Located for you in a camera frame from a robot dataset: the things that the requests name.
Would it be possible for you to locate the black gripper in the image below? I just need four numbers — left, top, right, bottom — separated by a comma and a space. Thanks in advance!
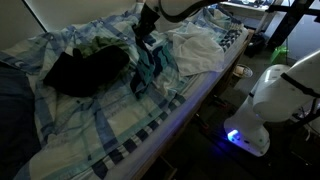
131, 4, 162, 48

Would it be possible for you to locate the blue teal striped towel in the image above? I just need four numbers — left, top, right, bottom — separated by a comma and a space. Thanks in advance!
129, 39, 178, 101

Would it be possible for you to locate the white waffle towel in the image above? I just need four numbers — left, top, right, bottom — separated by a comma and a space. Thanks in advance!
166, 22, 226, 78

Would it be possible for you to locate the olive green garment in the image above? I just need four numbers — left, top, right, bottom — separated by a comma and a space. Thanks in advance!
77, 35, 131, 60

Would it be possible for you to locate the black garment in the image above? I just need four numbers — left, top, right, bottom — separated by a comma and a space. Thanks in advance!
42, 44, 131, 99

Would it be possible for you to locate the cluttered white desk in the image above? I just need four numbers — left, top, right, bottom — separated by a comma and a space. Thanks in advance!
216, 0, 279, 22

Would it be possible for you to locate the green plastic bag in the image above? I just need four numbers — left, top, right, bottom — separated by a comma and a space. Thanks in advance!
269, 44, 290, 65

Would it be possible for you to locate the black tripod stand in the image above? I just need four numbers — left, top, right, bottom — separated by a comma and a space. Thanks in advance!
265, 0, 320, 52

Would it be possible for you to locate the dark blue pillow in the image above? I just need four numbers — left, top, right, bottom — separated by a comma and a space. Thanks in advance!
0, 61, 43, 180

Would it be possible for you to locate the bed frame with mattress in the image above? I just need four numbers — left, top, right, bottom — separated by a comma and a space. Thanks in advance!
106, 29, 257, 180

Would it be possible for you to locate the red clamp handle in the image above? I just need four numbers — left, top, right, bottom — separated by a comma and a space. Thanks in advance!
194, 113, 212, 135
213, 94, 231, 108

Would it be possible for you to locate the black diagonal frame bar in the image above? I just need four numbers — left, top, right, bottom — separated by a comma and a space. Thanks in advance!
289, 99, 320, 134

